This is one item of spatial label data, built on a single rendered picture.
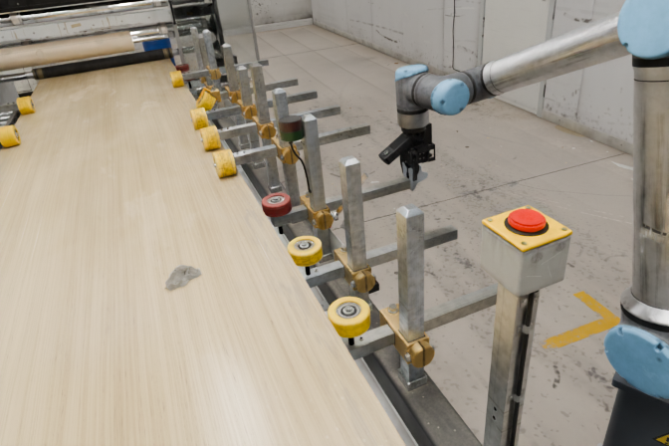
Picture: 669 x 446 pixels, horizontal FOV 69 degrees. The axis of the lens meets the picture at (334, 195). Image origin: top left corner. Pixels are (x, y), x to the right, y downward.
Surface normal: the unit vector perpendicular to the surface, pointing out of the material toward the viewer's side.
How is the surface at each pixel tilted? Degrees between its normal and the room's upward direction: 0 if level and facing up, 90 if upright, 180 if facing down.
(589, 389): 0
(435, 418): 0
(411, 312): 90
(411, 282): 90
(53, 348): 0
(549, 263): 90
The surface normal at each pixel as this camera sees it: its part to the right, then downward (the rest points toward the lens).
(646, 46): -0.87, 0.18
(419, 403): -0.08, -0.88
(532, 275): 0.39, 0.40
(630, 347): -0.83, 0.39
